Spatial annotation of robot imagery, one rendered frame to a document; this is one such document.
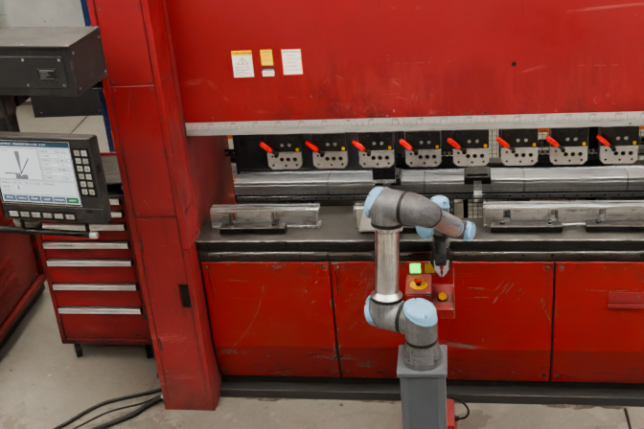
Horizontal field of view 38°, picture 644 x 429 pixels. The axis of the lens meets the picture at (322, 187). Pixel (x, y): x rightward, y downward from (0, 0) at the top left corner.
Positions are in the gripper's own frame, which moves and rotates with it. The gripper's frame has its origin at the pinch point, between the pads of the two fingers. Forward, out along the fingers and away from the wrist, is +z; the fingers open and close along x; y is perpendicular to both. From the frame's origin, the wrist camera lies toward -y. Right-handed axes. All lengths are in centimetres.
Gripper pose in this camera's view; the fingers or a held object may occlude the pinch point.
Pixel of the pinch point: (442, 275)
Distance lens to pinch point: 385.6
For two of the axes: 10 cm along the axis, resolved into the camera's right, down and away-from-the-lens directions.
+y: 1.1, -5.1, 8.5
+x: -9.9, 0.2, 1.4
